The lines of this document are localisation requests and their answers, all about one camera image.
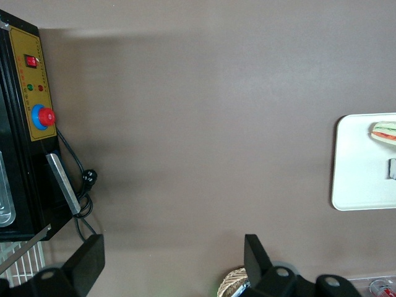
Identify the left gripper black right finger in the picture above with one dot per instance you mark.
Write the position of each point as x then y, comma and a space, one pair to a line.
256, 263

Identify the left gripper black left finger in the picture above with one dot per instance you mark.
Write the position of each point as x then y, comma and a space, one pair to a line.
86, 263

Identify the aluminium foil tray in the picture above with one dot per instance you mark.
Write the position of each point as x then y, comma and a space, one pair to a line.
242, 289

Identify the beige plastic tray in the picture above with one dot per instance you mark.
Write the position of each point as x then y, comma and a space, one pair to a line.
355, 173

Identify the light wicker basket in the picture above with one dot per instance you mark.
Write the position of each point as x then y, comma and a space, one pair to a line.
230, 280

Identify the grey rimmed food container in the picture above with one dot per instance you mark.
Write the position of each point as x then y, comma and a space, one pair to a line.
6, 198

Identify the clear acrylic bottle rack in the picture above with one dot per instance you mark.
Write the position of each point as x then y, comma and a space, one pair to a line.
359, 280

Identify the black flat snack box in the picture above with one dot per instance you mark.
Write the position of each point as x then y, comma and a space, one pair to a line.
393, 168

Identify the black sealing machine yellow panel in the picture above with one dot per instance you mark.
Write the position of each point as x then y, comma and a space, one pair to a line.
31, 92

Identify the wrapped triangle sandwich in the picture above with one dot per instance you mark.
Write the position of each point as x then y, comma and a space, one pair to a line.
385, 133

